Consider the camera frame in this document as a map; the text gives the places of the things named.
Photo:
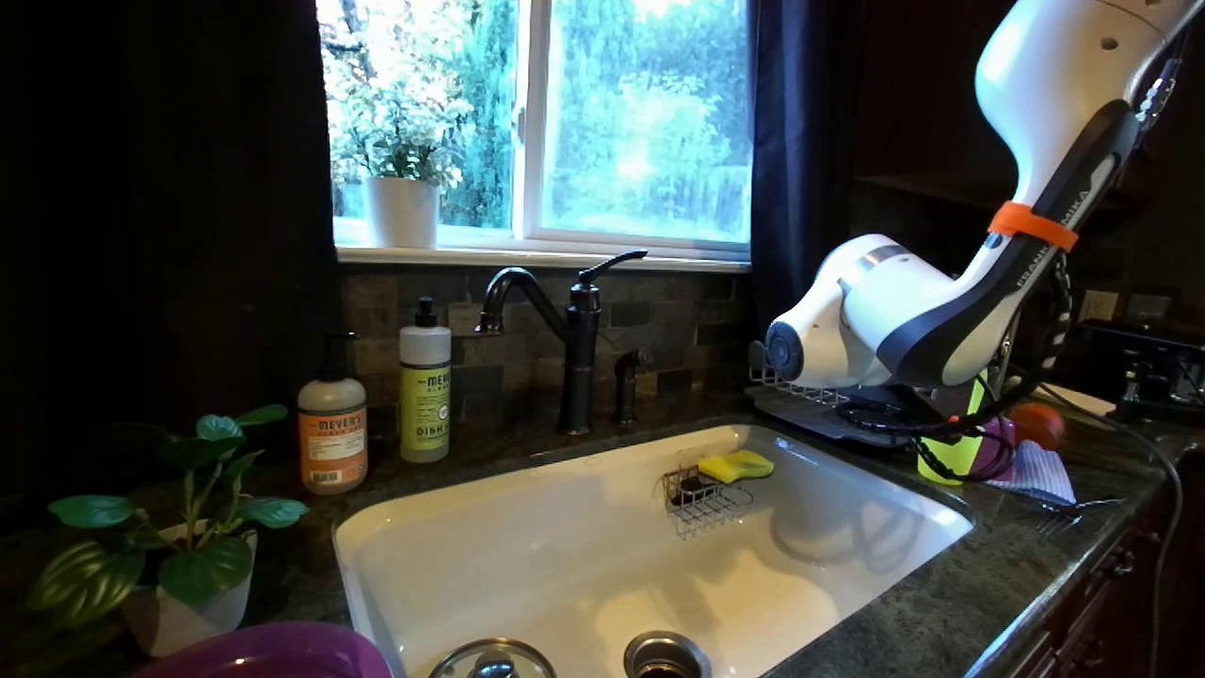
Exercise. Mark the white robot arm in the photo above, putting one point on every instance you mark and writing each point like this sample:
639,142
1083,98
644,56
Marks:
1067,89

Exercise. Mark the yellow-green plastic cup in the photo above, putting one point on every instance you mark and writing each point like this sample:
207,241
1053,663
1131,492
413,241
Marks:
952,457

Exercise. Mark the purple plastic cup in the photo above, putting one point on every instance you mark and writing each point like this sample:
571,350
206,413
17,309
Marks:
995,448

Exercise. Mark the dark bronze faucet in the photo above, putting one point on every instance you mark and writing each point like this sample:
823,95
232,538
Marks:
575,325

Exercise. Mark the yellow sponge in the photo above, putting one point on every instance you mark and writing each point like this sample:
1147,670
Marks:
737,464

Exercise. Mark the green soap dispenser bottle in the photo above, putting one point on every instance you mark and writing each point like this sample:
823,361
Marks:
423,385

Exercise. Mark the white kitchen sink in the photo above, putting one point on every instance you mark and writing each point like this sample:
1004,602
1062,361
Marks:
582,555

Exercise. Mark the white pot window plant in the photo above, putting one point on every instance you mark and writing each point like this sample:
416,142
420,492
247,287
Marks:
403,163

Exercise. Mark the orange label soap bottle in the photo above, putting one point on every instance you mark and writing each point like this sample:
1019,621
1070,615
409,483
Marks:
332,430

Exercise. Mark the sink drain strainer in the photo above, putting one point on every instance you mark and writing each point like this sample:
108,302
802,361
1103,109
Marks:
664,656

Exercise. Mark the purple plastic bowl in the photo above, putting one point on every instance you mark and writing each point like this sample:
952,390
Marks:
277,649

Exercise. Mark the striped blue white cloth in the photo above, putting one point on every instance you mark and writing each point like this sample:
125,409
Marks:
1040,473

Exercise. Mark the small green potted plant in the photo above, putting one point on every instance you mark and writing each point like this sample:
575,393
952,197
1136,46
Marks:
187,582

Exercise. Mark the wire sink caddy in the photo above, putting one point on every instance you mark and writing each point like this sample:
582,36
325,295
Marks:
693,497

